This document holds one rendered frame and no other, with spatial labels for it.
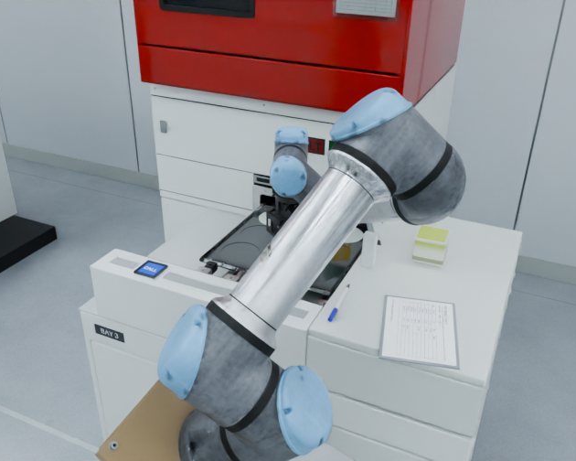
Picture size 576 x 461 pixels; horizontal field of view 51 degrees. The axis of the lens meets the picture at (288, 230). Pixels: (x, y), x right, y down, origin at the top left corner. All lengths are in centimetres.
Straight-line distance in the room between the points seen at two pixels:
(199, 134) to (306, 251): 113
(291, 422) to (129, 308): 71
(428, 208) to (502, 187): 233
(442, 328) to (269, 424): 51
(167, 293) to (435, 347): 58
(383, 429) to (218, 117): 104
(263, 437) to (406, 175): 42
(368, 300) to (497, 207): 206
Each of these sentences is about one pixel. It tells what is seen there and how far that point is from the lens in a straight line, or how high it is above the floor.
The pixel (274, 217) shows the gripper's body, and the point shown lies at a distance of 143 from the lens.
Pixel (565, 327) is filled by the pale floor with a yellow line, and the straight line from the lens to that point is 311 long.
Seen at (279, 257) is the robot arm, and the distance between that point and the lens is 84.
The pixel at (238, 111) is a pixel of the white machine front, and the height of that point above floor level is 117.
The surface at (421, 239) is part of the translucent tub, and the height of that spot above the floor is 103.
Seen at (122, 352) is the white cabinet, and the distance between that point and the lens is 157.
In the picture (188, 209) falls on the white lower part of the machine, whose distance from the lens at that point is 206.
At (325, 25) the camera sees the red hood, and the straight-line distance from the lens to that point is 160.
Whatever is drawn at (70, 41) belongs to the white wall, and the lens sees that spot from 425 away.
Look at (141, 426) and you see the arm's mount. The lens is 98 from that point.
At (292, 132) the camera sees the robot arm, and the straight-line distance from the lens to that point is 133.
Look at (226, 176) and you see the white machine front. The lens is 193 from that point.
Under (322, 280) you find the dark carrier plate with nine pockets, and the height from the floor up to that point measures 90.
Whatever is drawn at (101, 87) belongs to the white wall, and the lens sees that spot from 417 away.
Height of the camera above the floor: 171
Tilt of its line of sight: 29 degrees down
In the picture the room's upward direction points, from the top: 1 degrees clockwise
